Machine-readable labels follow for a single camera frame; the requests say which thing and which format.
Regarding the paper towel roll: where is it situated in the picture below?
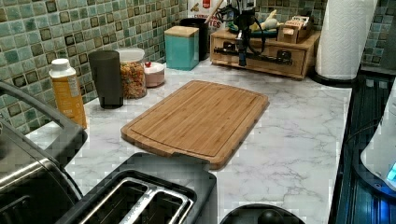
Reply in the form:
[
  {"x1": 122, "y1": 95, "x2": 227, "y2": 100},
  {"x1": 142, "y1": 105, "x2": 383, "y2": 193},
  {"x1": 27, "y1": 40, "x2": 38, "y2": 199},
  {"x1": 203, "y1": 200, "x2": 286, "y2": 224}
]
[{"x1": 316, "y1": 0, "x2": 378, "y2": 80}]

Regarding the teal canister with wooden lid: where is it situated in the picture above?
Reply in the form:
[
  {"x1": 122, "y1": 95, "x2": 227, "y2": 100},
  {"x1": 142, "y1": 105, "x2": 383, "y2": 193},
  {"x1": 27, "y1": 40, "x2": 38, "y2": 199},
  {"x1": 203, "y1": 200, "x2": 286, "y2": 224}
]
[{"x1": 164, "y1": 26, "x2": 199, "y2": 71}]

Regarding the black round lid with knob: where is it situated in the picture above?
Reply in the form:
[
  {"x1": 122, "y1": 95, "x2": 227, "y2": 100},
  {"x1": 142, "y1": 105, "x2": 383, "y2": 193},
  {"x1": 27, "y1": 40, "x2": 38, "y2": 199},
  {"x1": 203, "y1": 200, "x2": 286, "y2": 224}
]
[{"x1": 220, "y1": 203, "x2": 305, "y2": 224}]

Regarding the white red food box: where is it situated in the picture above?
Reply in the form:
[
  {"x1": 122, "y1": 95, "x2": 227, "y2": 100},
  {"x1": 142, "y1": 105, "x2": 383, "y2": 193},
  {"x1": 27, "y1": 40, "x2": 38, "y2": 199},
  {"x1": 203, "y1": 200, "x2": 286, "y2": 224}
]
[{"x1": 187, "y1": 0, "x2": 227, "y2": 32}]

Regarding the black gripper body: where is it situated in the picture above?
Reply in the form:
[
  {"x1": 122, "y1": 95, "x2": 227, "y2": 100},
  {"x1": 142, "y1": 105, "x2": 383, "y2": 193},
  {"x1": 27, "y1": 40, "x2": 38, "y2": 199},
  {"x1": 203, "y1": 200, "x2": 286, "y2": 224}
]
[{"x1": 233, "y1": 0, "x2": 256, "y2": 41}]

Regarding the pink ceramic sugar pot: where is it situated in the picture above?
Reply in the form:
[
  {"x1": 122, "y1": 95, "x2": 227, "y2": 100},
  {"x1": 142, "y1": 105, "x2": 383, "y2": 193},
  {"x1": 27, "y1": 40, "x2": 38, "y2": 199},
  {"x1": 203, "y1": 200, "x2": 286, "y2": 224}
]
[{"x1": 144, "y1": 62, "x2": 164, "y2": 88}]

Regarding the glass jar with cereal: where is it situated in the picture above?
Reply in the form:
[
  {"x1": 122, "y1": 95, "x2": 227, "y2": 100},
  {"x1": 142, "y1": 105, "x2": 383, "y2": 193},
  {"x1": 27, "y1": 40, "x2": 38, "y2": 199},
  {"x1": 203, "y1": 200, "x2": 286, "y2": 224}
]
[{"x1": 118, "y1": 48, "x2": 147, "y2": 99}]

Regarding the yellow bottle with white cap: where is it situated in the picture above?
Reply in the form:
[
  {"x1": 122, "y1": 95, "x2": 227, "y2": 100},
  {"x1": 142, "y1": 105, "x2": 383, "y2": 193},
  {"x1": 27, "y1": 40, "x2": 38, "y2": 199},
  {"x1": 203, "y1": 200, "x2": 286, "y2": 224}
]
[{"x1": 49, "y1": 58, "x2": 87, "y2": 129}]

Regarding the black toaster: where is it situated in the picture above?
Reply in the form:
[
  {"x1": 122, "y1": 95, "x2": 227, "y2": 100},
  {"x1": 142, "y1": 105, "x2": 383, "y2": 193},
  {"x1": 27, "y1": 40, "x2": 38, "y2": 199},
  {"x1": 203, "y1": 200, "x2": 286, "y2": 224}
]
[{"x1": 56, "y1": 153, "x2": 218, "y2": 224}]

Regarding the black cylindrical container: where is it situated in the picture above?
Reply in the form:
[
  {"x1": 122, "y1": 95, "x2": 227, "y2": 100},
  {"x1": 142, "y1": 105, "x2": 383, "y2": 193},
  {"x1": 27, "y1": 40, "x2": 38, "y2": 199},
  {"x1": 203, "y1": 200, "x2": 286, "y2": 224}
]
[{"x1": 89, "y1": 50, "x2": 123, "y2": 109}]

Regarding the bamboo cutting board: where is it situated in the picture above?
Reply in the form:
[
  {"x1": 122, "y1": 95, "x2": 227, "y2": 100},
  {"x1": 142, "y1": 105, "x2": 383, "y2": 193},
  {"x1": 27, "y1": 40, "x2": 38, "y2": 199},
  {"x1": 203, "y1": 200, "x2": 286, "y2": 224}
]
[{"x1": 120, "y1": 80, "x2": 269, "y2": 170}]

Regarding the dark bronze drawer handle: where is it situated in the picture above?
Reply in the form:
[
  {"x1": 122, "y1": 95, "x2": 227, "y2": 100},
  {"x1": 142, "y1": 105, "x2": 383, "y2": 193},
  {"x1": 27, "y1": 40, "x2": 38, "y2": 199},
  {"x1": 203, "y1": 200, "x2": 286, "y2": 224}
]
[{"x1": 214, "y1": 42, "x2": 292, "y2": 65}]

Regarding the small wooden box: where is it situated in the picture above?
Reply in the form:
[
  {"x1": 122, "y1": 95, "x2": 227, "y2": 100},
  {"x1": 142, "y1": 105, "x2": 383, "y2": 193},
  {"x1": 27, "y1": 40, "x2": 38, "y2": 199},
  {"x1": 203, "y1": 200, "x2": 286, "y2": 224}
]
[{"x1": 277, "y1": 15, "x2": 313, "y2": 44}]

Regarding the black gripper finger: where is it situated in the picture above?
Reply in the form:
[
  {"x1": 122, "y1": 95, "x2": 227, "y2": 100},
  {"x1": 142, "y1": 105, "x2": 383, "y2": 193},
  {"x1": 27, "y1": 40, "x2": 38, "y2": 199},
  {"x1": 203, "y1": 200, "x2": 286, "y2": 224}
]
[
  {"x1": 235, "y1": 32, "x2": 245, "y2": 66},
  {"x1": 244, "y1": 37, "x2": 248, "y2": 66}
]

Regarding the black utensil holder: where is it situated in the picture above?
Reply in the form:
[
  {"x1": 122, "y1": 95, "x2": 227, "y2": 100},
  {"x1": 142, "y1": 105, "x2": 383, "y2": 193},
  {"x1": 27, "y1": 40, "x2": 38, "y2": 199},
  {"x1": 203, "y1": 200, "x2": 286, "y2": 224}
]
[{"x1": 179, "y1": 17, "x2": 210, "y2": 62}]

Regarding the wooden drawer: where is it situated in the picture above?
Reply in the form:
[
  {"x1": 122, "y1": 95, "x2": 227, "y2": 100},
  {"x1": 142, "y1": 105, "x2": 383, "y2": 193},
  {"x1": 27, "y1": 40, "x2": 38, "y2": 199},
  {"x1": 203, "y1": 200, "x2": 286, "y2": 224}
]
[{"x1": 210, "y1": 37, "x2": 312, "y2": 79}]

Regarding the wooden drawer cabinet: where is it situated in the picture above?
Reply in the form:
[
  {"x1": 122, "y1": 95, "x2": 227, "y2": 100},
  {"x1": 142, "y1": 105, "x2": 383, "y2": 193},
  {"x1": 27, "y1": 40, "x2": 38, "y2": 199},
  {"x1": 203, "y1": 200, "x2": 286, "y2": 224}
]
[{"x1": 210, "y1": 30, "x2": 320, "y2": 79}]

